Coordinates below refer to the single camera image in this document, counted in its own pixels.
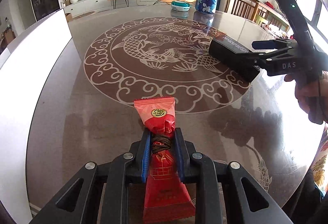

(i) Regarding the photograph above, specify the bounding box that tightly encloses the black rectangular box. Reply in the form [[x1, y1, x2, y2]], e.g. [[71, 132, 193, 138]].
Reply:
[[208, 34, 260, 82]]

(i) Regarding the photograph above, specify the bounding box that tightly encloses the red snack packet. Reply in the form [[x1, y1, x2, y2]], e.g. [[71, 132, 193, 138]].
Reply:
[[134, 97, 195, 223]]

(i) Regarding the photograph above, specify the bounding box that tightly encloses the person right hand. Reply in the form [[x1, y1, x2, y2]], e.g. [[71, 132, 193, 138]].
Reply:
[[284, 71, 328, 125]]

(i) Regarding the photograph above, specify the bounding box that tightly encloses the wooden dining chair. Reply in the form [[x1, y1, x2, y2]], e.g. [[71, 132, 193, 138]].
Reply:
[[225, 0, 290, 32]]

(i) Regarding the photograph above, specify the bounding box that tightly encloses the teal white round device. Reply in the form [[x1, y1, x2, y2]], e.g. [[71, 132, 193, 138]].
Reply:
[[171, 1, 190, 12]]

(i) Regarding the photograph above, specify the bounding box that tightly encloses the white cardboard storage box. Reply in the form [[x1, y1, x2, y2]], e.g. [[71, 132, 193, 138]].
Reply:
[[1, 10, 72, 223]]

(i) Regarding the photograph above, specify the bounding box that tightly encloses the white tv cabinet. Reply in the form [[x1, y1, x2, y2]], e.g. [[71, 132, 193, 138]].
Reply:
[[64, 0, 157, 17]]

